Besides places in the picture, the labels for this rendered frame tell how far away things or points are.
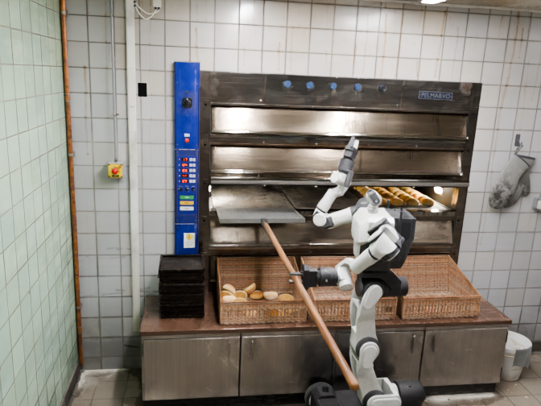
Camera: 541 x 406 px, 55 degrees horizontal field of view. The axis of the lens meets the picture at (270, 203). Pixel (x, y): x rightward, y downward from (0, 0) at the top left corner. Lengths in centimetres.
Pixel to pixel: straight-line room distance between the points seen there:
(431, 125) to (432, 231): 78
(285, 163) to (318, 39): 84
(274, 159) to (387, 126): 81
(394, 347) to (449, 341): 38
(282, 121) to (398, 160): 88
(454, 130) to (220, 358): 222
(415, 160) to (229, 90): 140
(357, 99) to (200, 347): 191
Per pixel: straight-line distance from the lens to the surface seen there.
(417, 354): 367
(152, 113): 344
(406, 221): 278
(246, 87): 345
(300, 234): 367
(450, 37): 384
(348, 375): 171
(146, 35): 344
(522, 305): 461
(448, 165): 391
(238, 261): 363
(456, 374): 388
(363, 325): 300
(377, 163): 370
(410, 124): 375
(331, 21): 355
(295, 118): 351
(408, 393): 332
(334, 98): 357
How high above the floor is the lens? 210
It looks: 14 degrees down
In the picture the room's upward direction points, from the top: 3 degrees clockwise
